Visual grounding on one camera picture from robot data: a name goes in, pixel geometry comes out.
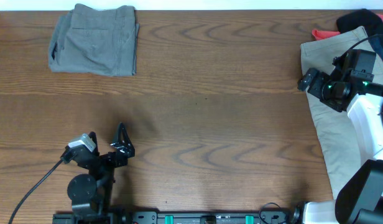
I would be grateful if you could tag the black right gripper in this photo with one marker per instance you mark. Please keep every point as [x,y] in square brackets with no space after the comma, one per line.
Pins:
[315,91]

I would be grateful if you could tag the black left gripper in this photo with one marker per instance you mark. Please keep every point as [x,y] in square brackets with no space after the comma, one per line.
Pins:
[117,143]

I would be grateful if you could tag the grey shorts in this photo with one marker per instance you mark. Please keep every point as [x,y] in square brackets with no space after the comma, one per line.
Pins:
[103,42]

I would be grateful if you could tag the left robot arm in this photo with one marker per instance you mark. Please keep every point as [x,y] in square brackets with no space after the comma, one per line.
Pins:
[91,193]

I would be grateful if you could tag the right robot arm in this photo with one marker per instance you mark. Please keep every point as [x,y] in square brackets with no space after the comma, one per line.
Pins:
[350,88]

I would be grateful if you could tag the red garment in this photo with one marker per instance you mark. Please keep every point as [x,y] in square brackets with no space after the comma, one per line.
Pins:
[323,34]

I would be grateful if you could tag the beige khaki shorts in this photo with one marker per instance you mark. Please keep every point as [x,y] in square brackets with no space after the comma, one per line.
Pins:
[335,130]

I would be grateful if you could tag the navy blue garment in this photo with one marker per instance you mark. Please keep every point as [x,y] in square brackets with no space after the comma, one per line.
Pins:
[376,42]

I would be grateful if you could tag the black garment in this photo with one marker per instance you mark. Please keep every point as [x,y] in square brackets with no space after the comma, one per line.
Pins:
[369,20]

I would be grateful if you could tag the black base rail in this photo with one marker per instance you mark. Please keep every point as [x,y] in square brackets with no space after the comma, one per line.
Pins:
[179,218]

